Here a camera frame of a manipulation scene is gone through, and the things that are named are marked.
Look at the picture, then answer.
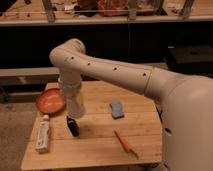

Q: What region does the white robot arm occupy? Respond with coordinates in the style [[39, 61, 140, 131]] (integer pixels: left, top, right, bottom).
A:
[[50, 38, 213, 171]]

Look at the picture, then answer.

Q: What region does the black eraser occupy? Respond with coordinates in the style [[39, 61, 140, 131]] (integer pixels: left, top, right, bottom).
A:
[[67, 116, 79, 137]]

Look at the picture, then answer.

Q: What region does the blue sponge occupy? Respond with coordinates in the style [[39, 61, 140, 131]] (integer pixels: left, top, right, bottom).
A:
[[110, 101, 124, 119]]

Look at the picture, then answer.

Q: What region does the wooden table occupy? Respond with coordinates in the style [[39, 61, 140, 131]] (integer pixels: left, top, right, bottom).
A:
[[21, 81, 161, 171]]

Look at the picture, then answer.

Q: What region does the orange bowl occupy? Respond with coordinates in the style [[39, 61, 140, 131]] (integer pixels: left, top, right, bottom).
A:
[[36, 88, 66, 114]]

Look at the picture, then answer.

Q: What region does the white tube with label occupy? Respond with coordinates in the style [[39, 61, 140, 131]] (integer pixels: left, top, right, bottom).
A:
[[35, 115, 50, 154]]

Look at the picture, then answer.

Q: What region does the dark box on right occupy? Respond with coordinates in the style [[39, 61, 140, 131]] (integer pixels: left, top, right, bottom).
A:
[[165, 45, 213, 74]]

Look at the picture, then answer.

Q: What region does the orange handled screwdriver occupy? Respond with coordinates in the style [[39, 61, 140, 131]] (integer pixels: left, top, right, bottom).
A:
[[114, 131, 139, 158]]

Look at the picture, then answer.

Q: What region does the wooden shelf rail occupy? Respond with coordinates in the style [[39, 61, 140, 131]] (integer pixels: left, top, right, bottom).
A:
[[0, 0, 213, 26]]

